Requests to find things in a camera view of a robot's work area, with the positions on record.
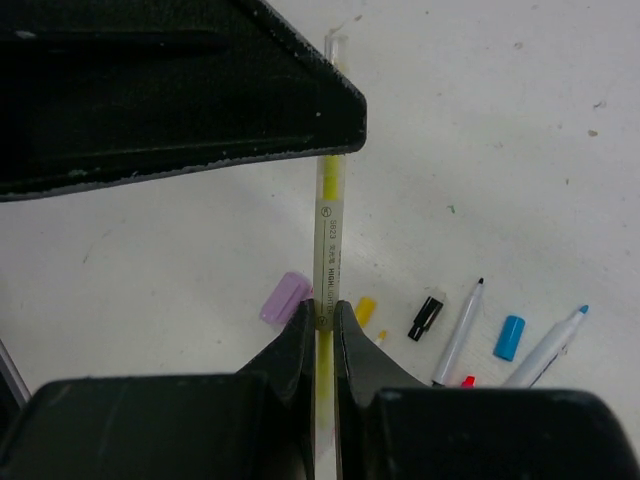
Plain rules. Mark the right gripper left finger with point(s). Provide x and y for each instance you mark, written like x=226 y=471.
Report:
x=286 y=441

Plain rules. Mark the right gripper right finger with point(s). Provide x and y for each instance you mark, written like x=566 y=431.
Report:
x=368 y=389

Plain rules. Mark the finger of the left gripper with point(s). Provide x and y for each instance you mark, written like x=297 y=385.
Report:
x=96 y=94

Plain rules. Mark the white yellow marker pen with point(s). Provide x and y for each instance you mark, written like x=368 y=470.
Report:
x=380 y=338

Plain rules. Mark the lilac highlighter cap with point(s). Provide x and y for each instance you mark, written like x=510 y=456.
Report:
x=292 y=289

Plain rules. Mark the black cap white pen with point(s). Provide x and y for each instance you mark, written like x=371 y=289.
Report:
x=455 y=345

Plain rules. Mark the black pink highlighter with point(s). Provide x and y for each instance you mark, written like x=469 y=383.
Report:
x=468 y=382

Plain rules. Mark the thin yellow pen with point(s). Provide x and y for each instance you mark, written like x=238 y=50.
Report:
x=328 y=218

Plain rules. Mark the blue pen cap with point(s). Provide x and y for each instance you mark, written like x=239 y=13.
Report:
x=509 y=338

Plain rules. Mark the white blue marker pen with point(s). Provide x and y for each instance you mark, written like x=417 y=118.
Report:
x=554 y=344

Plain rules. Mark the clear yellow pen cap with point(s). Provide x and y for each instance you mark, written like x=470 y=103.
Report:
x=335 y=51

